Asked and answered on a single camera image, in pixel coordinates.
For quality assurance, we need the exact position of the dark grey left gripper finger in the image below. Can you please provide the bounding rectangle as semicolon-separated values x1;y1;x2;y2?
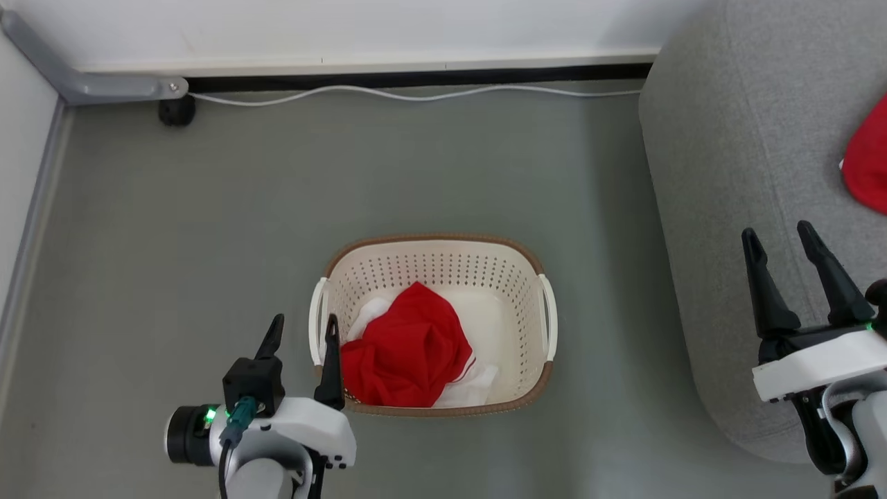
254;313;286;360
314;313;346;412

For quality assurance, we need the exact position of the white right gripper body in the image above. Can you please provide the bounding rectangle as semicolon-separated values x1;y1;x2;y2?
753;322;887;403

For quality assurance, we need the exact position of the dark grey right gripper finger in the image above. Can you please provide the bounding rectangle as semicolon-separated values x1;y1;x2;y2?
796;220;876;327
741;227;802;340

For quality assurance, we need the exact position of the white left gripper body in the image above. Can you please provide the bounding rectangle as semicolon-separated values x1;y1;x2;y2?
210;397;358;471

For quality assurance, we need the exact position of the red jersey with white trim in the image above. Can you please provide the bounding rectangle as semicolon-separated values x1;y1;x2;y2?
841;94;887;214

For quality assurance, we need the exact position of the grey fabric sofa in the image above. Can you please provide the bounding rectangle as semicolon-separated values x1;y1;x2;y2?
638;0;887;465

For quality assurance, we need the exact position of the plain red garment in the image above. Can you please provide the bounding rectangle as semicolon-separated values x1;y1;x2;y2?
340;281;476;408

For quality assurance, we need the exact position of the white perforated laundry basket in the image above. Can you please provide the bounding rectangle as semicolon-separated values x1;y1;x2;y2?
308;234;558;418

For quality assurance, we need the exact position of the black caster wheel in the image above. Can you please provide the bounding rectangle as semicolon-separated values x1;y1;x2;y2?
158;95;196;127

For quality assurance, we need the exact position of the grey floor skirting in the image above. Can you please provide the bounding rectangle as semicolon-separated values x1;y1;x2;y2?
0;97;67;347

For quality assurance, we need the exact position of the black baseboard strip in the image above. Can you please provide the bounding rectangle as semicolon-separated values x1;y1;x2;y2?
186;63;653;94

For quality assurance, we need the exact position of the grey metal partition foot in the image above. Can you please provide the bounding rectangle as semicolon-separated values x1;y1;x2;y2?
0;7;189;106

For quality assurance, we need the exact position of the black cable with teal plug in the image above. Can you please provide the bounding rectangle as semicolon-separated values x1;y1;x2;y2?
218;396;259;499

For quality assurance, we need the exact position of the white floor cable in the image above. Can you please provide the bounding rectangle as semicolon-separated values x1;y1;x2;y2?
188;84;642;107

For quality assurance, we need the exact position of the white wall trim strip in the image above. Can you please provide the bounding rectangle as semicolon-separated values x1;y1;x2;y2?
73;49;659;77

